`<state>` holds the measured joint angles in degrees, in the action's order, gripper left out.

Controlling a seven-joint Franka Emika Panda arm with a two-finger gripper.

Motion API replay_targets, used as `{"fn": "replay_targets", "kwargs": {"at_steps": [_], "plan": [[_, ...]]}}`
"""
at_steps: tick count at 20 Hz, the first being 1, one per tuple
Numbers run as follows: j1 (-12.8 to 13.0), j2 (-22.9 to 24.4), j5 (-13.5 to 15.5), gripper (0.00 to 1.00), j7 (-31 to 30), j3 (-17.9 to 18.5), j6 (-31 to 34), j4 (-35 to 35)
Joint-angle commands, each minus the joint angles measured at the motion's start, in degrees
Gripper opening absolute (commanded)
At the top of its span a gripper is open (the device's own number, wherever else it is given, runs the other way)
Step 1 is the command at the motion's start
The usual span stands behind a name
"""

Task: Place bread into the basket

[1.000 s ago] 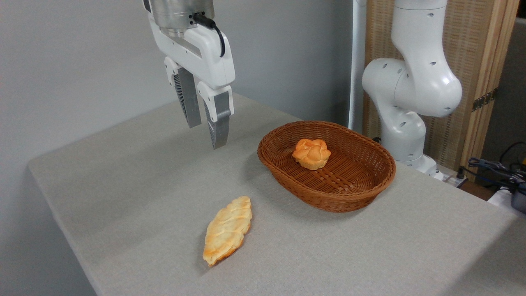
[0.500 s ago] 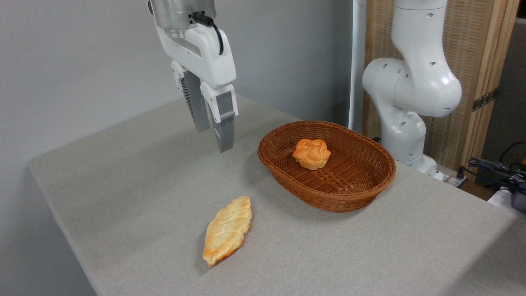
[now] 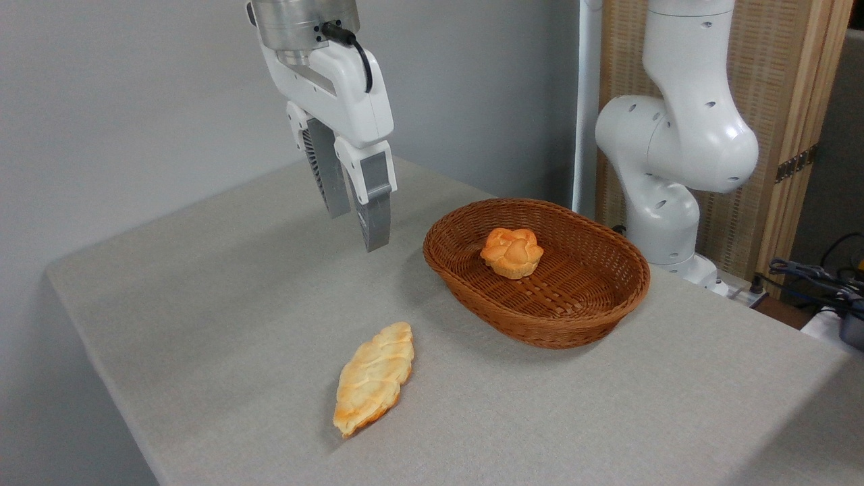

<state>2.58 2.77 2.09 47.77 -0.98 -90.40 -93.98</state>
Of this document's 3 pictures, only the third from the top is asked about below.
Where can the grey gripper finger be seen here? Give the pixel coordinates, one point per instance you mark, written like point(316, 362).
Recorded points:
point(376, 216)
point(327, 175)

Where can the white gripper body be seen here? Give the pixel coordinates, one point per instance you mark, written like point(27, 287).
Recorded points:
point(351, 101)

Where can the round orange bread roll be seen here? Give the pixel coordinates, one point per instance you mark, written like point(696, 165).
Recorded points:
point(511, 253)

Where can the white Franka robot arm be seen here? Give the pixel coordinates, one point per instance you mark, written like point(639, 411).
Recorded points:
point(682, 135)

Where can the long braided bread loaf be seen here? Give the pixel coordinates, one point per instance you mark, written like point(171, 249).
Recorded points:
point(374, 378)

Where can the brown wicker basket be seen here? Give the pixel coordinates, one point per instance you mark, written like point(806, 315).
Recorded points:
point(574, 297)

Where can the grey tablecloth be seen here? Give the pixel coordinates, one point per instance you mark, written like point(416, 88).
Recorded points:
point(202, 337)

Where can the white vertical pole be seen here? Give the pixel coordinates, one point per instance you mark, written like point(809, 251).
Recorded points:
point(588, 101)

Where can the dark metal screen hinge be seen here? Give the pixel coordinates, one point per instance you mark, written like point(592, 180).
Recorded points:
point(796, 163)

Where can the grey device with white cloth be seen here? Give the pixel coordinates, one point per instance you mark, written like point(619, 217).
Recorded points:
point(852, 331)

